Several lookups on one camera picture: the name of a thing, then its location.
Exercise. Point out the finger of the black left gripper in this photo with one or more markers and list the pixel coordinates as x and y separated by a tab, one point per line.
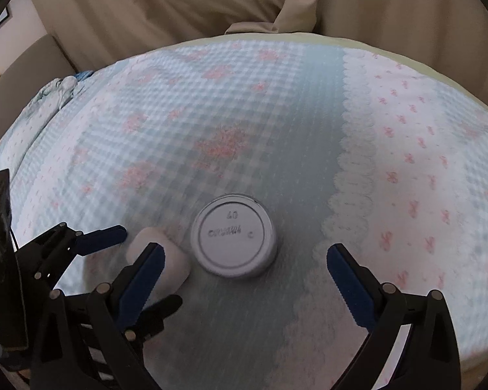
99	240

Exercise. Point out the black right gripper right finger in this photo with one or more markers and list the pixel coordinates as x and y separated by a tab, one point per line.
430	358

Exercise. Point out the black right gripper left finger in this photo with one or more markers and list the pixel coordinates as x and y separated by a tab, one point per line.
102	333

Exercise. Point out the small white square case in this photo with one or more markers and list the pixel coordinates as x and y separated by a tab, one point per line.
177	264

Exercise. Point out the small metal can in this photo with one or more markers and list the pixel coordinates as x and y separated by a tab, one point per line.
234	237

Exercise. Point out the crumpled light blue cloth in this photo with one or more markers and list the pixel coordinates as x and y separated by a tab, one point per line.
52	97

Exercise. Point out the brown sofa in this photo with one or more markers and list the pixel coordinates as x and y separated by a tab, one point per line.
38	65

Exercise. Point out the checked floral bed blanket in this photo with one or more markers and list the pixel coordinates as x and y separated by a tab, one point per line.
339	144

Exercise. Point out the beige curtain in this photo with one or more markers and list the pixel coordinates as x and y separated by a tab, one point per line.
450	36

